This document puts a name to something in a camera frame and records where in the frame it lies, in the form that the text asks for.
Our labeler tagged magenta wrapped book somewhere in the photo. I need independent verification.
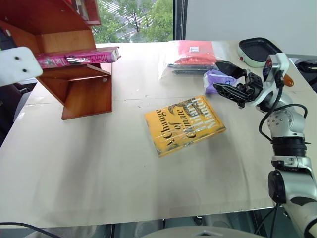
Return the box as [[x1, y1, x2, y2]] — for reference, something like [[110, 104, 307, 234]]
[[36, 47, 122, 69]]

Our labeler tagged grey rounded robot torso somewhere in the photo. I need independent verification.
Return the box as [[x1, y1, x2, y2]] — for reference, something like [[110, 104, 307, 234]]
[[138, 229, 260, 238]]

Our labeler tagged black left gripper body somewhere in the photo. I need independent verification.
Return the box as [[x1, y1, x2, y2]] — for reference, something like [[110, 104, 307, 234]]
[[0, 27, 17, 52]]

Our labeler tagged black window frame post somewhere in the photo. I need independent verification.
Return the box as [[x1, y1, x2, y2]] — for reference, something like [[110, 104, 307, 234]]
[[172, 0, 187, 42]]

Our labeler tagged black object beside table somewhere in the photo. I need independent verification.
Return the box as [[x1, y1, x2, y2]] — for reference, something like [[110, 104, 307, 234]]
[[294, 58, 317, 94]]

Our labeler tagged black cable under table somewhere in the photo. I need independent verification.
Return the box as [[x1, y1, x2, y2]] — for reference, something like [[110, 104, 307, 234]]
[[254, 202, 282, 238]]

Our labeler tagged purple plastic-wrapped pack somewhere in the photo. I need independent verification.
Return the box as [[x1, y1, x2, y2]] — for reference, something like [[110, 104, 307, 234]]
[[203, 69, 236, 96]]

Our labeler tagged clear bag of red clothing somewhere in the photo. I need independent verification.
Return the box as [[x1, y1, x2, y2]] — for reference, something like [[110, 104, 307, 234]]
[[158, 40, 242, 80]]

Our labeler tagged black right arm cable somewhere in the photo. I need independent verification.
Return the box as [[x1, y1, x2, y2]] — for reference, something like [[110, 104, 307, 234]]
[[258, 71, 309, 142]]

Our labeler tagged yellow hardcover book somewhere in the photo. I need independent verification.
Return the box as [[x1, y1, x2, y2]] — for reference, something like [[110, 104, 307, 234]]
[[144, 95, 226, 158]]

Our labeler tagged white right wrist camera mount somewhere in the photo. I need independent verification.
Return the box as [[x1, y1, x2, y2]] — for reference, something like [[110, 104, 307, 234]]
[[247, 53, 290, 108]]

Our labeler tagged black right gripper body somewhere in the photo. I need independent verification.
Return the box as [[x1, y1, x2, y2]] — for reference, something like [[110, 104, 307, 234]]
[[235, 71, 264, 108]]

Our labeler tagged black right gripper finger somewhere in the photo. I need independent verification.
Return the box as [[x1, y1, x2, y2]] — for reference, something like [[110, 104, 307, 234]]
[[212, 82, 245, 105], [214, 60, 248, 80]]

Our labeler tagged reddish brown wooden bookshelf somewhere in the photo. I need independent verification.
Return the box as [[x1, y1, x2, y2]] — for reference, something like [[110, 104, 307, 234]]
[[0, 0, 113, 121]]

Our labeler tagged thin black cable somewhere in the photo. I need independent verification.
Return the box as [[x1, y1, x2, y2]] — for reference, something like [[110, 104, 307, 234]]
[[0, 222, 61, 238]]

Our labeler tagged white electric pan, black inside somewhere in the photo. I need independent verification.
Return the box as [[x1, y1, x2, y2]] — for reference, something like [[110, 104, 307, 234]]
[[237, 37, 284, 68]]

